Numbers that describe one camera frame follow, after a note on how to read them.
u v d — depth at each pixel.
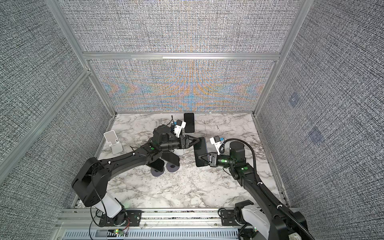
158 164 0.87
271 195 0.48
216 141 0.70
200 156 0.73
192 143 0.71
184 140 0.69
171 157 0.86
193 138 0.73
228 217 0.74
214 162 0.66
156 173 0.88
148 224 0.73
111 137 0.95
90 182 0.44
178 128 0.73
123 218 0.68
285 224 0.39
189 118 0.97
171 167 0.90
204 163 0.72
